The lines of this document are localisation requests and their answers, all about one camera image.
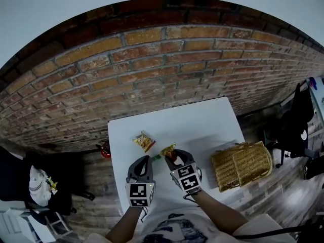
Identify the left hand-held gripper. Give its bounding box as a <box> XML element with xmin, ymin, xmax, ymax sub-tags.
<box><xmin>126</xmin><ymin>155</ymin><xmax>156</xmax><ymax>209</ymax></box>

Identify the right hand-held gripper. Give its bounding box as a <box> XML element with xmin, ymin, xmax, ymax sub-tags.
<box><xmin>164</xmin><ymin>149</ymin><xmax>203</xmax><ymax>194</ymax></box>

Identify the orange red snack packet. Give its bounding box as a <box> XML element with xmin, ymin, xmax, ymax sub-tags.
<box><xmin>159</xmin><ymin>143</ymin><xmax>178</xmax><ymax>161</ymax></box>

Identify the yellow snack packet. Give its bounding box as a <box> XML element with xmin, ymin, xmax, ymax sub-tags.
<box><xmin>133</xmin><ymin>131</ymin><xmax>156</xmax><ymax>153</ymax></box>

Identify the two-tier wicker basket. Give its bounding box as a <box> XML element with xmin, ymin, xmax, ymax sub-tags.
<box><xmin>210</xmin><ymin>141</ymin><xmax>273</xmax><ymax>193</ymax></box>

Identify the person's left forearm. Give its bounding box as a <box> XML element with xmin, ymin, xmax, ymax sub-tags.
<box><xmin>105</xmin><ymin>206</ymin><xmax>144</xmax><ymax>243</ymax></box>

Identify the person's right forearm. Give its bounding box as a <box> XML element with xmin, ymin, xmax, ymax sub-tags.
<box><xmin>191</xmin><ymin>190</ymin><xmax>249</xmax><ymax>235</ymax></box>

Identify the red round container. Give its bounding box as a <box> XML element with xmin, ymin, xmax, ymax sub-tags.
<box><xmin>96</xmin><ymin>140</ymin><xmax>112</xmax><ymax>158</ymax></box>

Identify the white printed shirt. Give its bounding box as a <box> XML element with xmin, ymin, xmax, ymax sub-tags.
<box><xmin>83</xmin><ymin>206</ymin><xmax>297</xmax><ymax>243</ymax></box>

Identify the yellow green toy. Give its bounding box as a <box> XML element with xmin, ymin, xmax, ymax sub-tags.
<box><xmin>47</xmin><ymin>176</ymin><xmax>58</xmax><ymax>194</ymax></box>

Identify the white cloth bag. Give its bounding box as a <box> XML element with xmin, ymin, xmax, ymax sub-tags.
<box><xmin>28</xmin><ymin>166</ymin><xmax>53</xmax><ymax>207</ymax></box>

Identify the black chair with round sticker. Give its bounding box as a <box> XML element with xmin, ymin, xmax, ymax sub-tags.
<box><xmin>263</xmin><ymin>82</ymin><xmax>324</xmax><ymax>179</ymax></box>

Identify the black mesh office chair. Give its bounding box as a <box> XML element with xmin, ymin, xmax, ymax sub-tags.
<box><xmin>0</xmin><ymin>145</ymin><xmax>96</xmax><ymax>216</ymax></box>

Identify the black jacket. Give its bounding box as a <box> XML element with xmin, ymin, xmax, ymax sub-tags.
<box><xmin>291</xmin><ymin>82</ymin><xmax>314</xmax><ymax>126</ymax></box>

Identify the light blue desk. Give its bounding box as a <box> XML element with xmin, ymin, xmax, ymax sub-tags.
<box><xmin>306</xmin><ymin>76</ymin><xmax>324</xmax><ymax>136</ymax></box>

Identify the thick black cable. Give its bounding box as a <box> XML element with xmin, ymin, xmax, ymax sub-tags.
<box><xmin>232</xmin><ymin>225</ymin><xmax>324</xmax><ymax>239</ymax></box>

